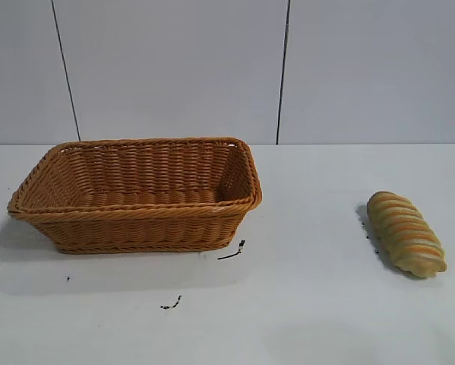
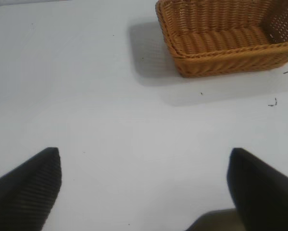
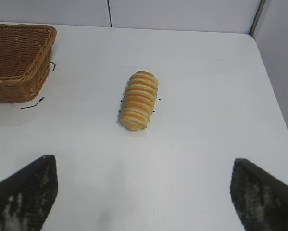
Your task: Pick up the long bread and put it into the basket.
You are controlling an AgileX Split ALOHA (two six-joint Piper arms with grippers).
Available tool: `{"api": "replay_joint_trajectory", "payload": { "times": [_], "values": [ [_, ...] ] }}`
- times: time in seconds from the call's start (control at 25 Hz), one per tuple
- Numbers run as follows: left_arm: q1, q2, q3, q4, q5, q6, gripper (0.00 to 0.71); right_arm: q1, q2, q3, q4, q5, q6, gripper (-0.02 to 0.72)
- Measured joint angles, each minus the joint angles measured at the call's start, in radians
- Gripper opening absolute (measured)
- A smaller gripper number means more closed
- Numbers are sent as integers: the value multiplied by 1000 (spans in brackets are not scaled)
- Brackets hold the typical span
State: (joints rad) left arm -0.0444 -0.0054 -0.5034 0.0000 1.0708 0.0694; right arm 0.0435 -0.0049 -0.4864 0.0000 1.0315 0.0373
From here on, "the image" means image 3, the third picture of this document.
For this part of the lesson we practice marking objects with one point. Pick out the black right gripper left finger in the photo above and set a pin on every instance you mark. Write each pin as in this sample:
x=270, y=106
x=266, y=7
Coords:
x=26, y=192

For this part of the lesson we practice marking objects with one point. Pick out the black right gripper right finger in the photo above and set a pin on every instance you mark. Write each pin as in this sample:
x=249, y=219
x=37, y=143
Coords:
x=261, y=199

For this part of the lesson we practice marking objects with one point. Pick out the long striped bread roll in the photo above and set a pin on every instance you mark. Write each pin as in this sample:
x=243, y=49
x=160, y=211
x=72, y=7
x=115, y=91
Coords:
x=139, y=101

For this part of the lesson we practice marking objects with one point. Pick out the brown wicker basket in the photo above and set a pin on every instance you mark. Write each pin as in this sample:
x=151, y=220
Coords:
x=16, y=62

